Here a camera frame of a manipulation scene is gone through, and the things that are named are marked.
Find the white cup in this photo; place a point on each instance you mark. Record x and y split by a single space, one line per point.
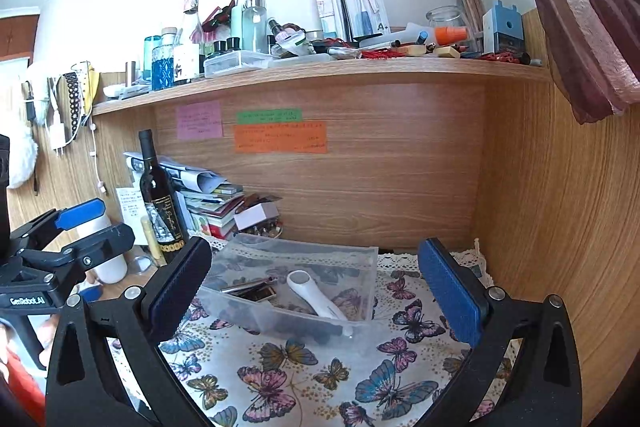
111 267

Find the white handwritten paper note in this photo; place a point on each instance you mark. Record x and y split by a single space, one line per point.
130 207

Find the clear tube of pencils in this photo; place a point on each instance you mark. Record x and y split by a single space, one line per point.
470 4

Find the clear plastic storage box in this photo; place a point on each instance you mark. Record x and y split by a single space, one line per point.
361 287

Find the red cloth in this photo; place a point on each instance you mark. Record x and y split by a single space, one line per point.
20 382

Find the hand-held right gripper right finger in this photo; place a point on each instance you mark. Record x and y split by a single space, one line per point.
452 299

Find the blue pencil sharpener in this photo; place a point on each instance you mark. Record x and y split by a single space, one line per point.
505 29

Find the white handheld callus remover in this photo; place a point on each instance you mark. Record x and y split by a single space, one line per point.
315 298

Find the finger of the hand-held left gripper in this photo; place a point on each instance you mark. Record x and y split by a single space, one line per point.
106 243
80 212

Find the clear flat plastic case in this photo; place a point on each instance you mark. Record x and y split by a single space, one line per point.
237 64

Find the yellow hanging pouch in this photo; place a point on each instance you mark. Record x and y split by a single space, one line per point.
92 89

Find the empty glass jar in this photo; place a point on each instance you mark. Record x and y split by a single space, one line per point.
445 17

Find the silver metal tube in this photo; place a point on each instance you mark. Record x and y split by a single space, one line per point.
250 284

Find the orange sticky note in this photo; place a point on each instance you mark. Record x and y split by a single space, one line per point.
280 138

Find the small dark rectangular lighter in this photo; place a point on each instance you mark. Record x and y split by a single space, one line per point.
257 294

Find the brown sheer curtain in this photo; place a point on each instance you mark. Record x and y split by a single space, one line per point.
580 32

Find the white cardboard carton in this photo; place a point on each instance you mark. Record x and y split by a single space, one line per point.
255 217

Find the wooden shelf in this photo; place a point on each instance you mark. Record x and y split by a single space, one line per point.
350 69

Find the folded newspaper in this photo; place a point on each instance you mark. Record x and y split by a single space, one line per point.
200 179

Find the pink sticky note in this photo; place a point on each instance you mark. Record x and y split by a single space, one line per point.
199 121

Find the blue patterned bottle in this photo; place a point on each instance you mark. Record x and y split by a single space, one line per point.
163 69

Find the white wall charger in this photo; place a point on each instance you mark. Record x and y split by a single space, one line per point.
59 136

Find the beige eraser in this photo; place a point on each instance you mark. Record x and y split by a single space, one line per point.
446 52

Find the white fluffy item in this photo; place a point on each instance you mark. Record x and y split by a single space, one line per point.
22 162

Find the dark wine bottle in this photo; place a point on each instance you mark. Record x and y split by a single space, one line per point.
161 202

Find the tall clear glass bottle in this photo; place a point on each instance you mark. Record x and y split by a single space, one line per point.
189 19

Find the pale yellow tube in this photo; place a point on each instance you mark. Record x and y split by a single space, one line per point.
150 239

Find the person's left hand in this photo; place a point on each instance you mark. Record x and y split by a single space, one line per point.
49 333

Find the mint green bottle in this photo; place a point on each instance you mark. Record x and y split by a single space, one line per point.
239 22

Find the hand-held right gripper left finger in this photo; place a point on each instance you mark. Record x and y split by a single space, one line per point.
180 294

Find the teal glass bottle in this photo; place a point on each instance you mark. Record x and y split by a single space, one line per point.
150 57

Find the clear silver capped bottle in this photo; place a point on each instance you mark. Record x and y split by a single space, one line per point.
256 27

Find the butterfly print tablecloth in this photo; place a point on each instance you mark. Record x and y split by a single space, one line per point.
300 382

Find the stack of books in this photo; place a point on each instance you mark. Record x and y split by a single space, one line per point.
212 212

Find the green sticky note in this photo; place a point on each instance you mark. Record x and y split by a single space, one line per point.
270 116

